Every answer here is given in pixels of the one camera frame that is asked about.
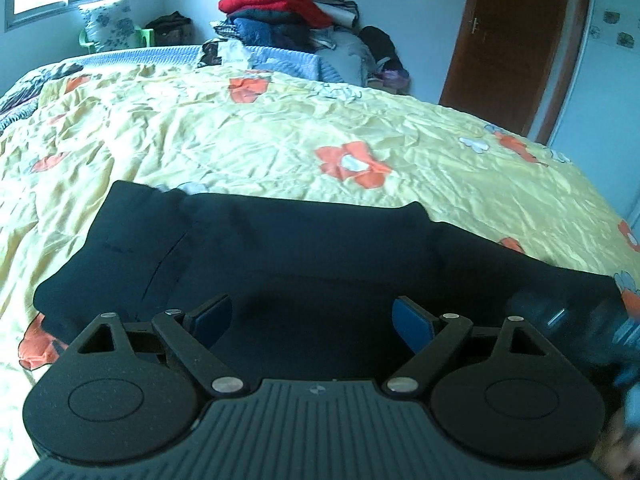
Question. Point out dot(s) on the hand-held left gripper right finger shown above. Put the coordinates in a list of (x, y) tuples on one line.
[(411, 321)]

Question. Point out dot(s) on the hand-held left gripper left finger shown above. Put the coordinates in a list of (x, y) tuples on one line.
[(214, 319)]

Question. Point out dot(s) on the black pants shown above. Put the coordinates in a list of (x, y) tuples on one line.
[(300, 260)]

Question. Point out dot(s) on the yellow carrot print bedspread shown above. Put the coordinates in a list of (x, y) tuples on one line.
[(260, 130)]

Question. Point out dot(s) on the blue quilted blanket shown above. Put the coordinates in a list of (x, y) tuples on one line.
[(150, 55)]

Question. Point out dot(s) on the brown wooden door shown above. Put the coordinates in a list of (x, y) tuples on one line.
[(510, 35)]

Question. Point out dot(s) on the green plastic chair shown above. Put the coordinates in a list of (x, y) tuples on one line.
[(150, 35)]

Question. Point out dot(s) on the dark bag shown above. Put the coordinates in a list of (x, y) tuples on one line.
[(169, 27)]

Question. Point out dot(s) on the dark patterned bedding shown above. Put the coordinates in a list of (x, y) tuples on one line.
[(25, 90)]

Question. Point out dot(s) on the floral white pillow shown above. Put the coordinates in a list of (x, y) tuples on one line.
[(107, 22)]

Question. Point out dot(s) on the pile of folded clothes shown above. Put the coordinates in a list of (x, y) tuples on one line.
[(280, 5)]

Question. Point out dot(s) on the flower wall stickers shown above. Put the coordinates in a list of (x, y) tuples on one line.
[(611, 17)]

